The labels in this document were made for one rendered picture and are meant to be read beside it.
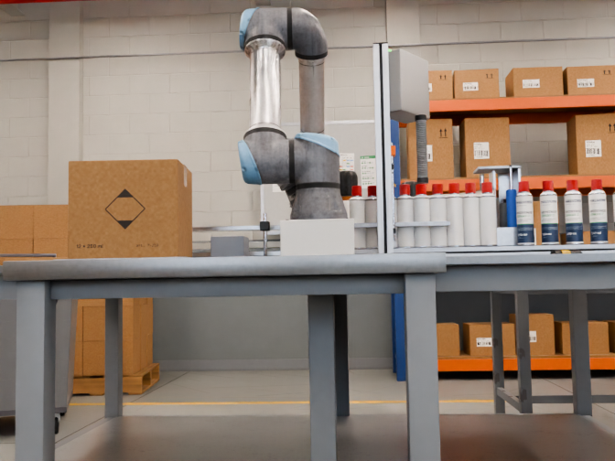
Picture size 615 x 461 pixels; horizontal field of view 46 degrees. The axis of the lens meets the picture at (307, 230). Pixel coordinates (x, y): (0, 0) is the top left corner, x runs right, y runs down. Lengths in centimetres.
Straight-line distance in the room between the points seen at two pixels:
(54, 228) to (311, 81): 373
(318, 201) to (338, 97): 510
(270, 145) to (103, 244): 53
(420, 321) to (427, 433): 22
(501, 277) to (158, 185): 93
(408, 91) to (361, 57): 477
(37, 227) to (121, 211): 366
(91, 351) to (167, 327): 149
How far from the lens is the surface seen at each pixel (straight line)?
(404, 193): 234
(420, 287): 148
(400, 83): 224
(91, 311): 556
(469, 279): 174
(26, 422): 164
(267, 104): 197
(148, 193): 203
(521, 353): 353
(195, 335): 687
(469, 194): 236
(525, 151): 699
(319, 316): 172
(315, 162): 187
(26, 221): 572
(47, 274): 158
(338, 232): 180
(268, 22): 210
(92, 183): 207
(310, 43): 212
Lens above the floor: 77
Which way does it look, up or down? 4 degrees up
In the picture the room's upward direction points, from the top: 1 degrees counter-clockwise
